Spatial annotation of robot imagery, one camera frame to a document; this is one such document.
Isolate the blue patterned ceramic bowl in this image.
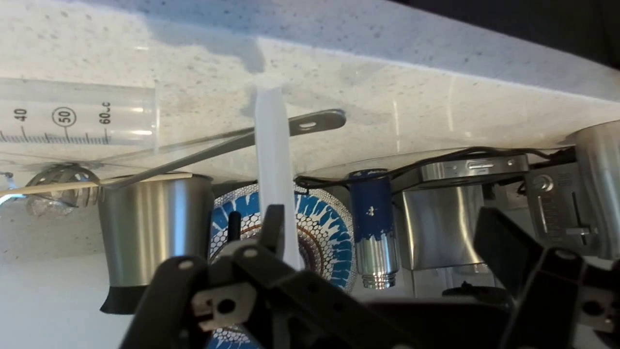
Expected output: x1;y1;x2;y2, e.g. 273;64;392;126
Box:
208;182;357;349

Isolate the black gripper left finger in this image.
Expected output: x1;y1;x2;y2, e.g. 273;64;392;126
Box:
118;203;364;349

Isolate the large steel vessel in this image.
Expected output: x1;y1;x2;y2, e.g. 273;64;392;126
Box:
568;118;620;260

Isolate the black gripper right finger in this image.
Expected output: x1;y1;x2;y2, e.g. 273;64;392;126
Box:
475;207;620;349

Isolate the blue and steel cylinder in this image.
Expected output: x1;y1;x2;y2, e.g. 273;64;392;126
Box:
347;168;397;291

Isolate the large clear graduated syringe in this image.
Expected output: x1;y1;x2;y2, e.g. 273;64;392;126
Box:
0;75;161;157

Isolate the white plastic syringe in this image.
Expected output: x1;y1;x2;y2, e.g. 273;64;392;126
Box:
250;83;306;273

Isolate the flat steel handle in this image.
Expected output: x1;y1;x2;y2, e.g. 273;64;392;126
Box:
417;153;531;184

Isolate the small steel pot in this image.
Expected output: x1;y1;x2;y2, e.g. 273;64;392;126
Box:
395;182;490;271

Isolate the steel bracket with screw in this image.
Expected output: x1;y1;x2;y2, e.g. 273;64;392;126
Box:
521;170;597;248

